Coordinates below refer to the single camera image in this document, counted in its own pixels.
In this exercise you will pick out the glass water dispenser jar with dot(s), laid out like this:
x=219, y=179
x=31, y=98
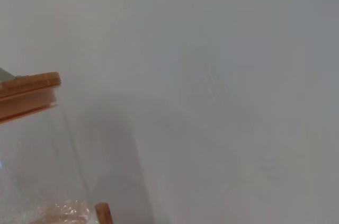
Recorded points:
x=39, y=160

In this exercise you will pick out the wooden dispenser stand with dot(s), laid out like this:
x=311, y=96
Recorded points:
x=103, y=214

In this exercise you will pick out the wooden dispenser lid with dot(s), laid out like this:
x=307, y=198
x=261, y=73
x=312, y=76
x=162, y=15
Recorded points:
x=29, y=89

